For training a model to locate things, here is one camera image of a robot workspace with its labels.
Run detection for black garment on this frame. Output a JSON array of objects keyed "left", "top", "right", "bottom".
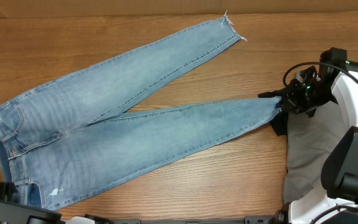
[{"left": 270, "top": 111, "right": 288, "bottom": 136}]

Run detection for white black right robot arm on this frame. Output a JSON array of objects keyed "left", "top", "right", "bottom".
[{"left": 244, "top": 47, "right": 358, "bottom": 223}]

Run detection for black table edge rail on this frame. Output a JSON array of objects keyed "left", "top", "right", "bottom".
[{"left": 109, "top": 216, "right": 274, "bottom": 224}]

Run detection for light blue denim jeans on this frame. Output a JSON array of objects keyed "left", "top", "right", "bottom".
[{"left": 0, "top": 17, "right": 280, "bottom": 210}]

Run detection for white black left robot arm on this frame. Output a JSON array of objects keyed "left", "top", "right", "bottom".
[{"left": 0, "top": 182, "right": 112, "bottom": 224}]

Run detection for grey garment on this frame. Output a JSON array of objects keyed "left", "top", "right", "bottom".
[{"left": 282, "top": 101, "right": 348, "bottom": 203}]

